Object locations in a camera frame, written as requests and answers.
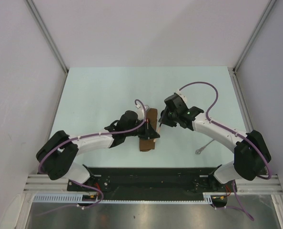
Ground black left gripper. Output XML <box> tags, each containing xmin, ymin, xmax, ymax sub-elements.
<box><xmin>124</xmin><ymin>118</ymin><xmax>159</xmax><ymax>140</ymax></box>

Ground brown cloth napkin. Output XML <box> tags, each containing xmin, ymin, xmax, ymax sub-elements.
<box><xmin>139</xmin><ymin>108</ymin><xmax>158</xmax><ymax>152</ymax></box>

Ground silver ornate spoon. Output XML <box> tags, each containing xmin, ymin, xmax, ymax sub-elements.
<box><xmin>195</xmin><ymin>139</ymin><xmax>214</xmax><ymax>155</ymax></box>

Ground silver fork wooden handle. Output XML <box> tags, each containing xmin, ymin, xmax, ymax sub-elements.
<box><xmin>153</xmin><ymin>123</ymin><xmax>162</xmax><ymax>143</ymax></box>

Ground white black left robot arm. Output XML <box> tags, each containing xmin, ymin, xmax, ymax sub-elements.
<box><xmin>36</xmin><ymin>108</ymin><xmax>160</xmax><ymax>191</ymax></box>

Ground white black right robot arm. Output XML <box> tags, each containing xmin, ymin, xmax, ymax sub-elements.
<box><xmin>159</xmin><ymin>93</ymin><xmax>271</xmax><ymax>191</ymax></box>

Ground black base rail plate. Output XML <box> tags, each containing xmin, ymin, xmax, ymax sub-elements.
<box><xmin>67</xmin><ymin>167</ymin><xmax>267</xmax><ymax>201</ymax></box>

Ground white slotted cable duct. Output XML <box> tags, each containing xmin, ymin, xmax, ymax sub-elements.
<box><xmin>33</xmin><ymin>192</ymin><xmax>230</xmax><ymax>205</ymax></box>

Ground aluminium side rail profile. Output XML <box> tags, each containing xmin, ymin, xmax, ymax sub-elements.
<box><xmin>228</xmin><ymin>68</ymin><xmax>283</xmax><ymax>229</ymax></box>

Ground left aluminium frame post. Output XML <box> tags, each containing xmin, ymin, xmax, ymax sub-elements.
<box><xmin>24</xmin><ymin>0</ymin><xmax>69</xmax><ymax>76</ymax></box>

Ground aluminium frame post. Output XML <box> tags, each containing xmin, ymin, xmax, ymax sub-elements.
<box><xmin>24</xmin><ymin>0</ymin><xmax>69</xmax><ymax>76</ymax></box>
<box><xmin>232</xmin><ymin>0</ymin><xmax>278</xmax><ymax>73</ymax></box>

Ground right aluminium frame post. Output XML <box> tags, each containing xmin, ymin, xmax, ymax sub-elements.
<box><xmin>232</xmin><ymin>0</ymin><xmax>278</xmax><ymax>73</ymax></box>

